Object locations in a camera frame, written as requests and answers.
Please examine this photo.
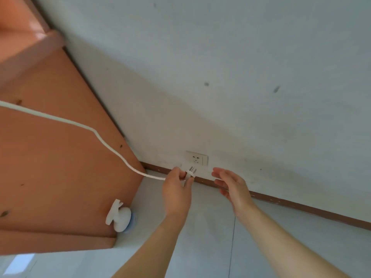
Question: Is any person's left hand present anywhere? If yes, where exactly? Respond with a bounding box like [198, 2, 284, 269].
[162, 167, 195, 219]

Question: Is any person's right hand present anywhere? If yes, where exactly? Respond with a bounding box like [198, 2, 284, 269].
[211, 167, 255, 217]

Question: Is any white lamp power cord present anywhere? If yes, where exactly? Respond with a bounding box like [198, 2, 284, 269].
[0, 100, 198, 182]

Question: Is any person's left forearm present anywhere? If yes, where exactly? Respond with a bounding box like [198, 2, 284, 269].
[111, 212, 186, 278]

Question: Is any person's right forearm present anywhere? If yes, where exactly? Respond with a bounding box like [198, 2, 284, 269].
[236, 205, 351, 278]

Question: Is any brown baseboard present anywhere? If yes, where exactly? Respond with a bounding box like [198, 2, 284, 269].
[140, 161, 371, 231]

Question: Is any orange wooden table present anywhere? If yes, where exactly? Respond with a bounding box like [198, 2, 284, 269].
[0, 0, 145, 255]

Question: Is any white wall outlet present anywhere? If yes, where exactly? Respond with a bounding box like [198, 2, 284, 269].
[185, 151, 209, 166]

